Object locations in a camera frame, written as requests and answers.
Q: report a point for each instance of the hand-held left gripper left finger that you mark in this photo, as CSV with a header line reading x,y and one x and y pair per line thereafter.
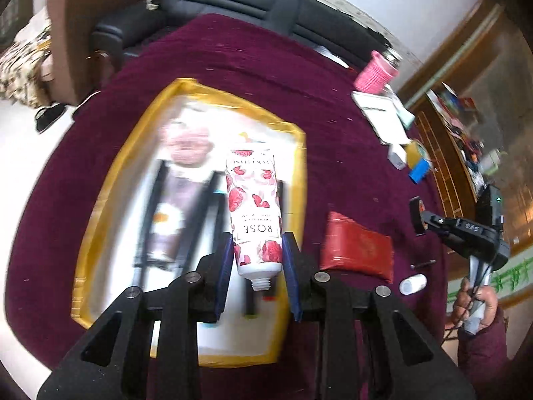
x,y
222,275

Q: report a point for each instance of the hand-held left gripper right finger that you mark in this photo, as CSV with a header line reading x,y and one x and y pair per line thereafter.
x,y
291,275

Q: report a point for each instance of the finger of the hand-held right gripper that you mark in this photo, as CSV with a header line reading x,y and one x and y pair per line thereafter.
x,y
439,224

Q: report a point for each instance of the black round case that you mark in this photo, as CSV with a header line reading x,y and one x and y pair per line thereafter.
x,y
417,216

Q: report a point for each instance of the rose print cream tube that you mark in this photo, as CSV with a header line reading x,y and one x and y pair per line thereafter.
x,y
254,200

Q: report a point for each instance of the yellow rimmed white tray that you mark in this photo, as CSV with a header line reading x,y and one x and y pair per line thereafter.
x,y
112,216

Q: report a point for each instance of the person's right hand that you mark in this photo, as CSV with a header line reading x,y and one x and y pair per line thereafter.
x,y
462,304

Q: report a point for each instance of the thin black pen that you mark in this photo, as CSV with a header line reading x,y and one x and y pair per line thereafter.
x,y
424,263

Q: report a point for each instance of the blue sponge block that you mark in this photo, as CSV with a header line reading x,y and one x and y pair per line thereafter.
x,y
420,171

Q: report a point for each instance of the small white bottle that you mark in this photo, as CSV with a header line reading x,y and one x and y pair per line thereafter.
x,y
412,284

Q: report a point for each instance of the red pouch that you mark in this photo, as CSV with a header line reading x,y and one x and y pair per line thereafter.
x,y
358,246

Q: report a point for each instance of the white cup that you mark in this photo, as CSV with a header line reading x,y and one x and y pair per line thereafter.
x,y
489,161

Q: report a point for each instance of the wooden glass cabinet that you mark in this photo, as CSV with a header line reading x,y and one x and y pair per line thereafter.
x,y
441,146

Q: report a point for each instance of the small white box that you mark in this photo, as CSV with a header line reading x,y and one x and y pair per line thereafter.
x,y
397,156

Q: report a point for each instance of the daisy print tube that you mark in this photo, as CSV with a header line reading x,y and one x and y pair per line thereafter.
x,y
166,216

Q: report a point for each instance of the maroon velvet tablecloth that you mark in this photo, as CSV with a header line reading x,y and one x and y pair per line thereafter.
x,y
354,166

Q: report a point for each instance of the white notebook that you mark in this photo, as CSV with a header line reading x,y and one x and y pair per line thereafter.
x,y
383,116

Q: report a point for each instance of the red box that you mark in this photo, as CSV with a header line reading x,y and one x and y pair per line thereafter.
x,y
467,104

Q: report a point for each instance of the pink ribbed cup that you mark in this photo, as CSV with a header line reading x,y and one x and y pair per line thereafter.
x,y
374,73

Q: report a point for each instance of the glass jar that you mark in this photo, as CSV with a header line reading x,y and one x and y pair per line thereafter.
x,y
394,58

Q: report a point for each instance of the black shoe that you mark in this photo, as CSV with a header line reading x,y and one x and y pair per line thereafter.
x,y
50,117

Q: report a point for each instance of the brown chair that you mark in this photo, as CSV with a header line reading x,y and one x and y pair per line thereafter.
x,y
70,29

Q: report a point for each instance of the floral patterned cloth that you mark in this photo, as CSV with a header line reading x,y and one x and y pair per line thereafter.
x,y
21,66

